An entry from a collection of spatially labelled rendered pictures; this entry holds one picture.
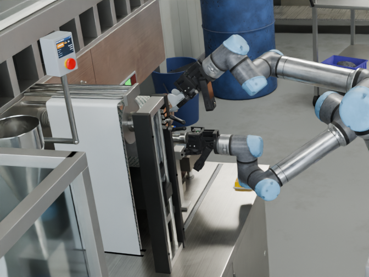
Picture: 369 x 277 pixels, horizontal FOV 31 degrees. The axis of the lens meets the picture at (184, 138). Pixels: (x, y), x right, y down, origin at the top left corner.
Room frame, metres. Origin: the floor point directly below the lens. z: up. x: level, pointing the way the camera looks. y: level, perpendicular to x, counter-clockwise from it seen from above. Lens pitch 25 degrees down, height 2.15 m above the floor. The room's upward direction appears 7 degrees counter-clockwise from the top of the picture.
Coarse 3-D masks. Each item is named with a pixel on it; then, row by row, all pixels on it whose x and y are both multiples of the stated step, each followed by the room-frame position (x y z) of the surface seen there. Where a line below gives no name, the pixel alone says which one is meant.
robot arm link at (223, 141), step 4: (220, 136) 2.14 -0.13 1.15; (224, 136) 2.14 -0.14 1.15; (228, 136) 2.13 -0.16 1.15; (220, 140) 2.13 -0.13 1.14; (224, 140) 2.12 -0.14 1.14; (228, 140) 2.12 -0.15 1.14; (220, 144) 2.12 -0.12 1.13; (224, 144) 2.11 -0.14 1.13; (228, 144) 2.18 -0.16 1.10; (220, 148) 2.11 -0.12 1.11; (224, 148) 2.11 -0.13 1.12; (220, 152) 2.12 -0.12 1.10; (224, 152) 2.11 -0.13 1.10; (228, 152) 2.11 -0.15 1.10
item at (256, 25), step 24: (216, 0) 5.32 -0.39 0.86; (240, 0) 5.25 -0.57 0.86; (264, 0) 5.33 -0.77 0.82; (216, 24) 5.33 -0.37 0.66; (240, 24) 5.25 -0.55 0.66; (264, 24) 5.32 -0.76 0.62; (216, 48) 5.35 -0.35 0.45; (264, 48) 5.31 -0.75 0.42; (216, 96) 5.41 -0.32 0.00; (240, 96) 5.26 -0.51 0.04
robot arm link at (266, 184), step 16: (336, 112) 2.14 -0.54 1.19; (336, 128) 2.06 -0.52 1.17; (304, 144) 2.07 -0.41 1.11; (320, 144) 2.04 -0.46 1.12; (336, 144) 2.04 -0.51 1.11; (288, 160) 2.02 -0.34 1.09; (304, 160) 2.01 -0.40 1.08; (256, 176) 2.01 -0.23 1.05; (272, 176) 1.98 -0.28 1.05; (288, 176) 1.99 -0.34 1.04; (256, 192) 1.97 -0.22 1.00; (272, 192) 1.95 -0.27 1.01
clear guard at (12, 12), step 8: (0, 0) 1.79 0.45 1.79; (8, 0) 1.86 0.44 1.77; (16, 0) 1.93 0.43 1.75; (24, 0) 2.00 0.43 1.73; (32, 0) 2.09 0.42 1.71; (40, 0) 2.18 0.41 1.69; (0, 8) 1.85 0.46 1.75; (8, 8) 1.92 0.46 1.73; (16, 8) 2.00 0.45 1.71; (24, 8) 2.08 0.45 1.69; (32, 8) 2.17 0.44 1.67; (0, 16) 1.92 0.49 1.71; (8, 16) 1.99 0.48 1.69; (16, 16) 2.08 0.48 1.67; (0, 24) 1.98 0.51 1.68
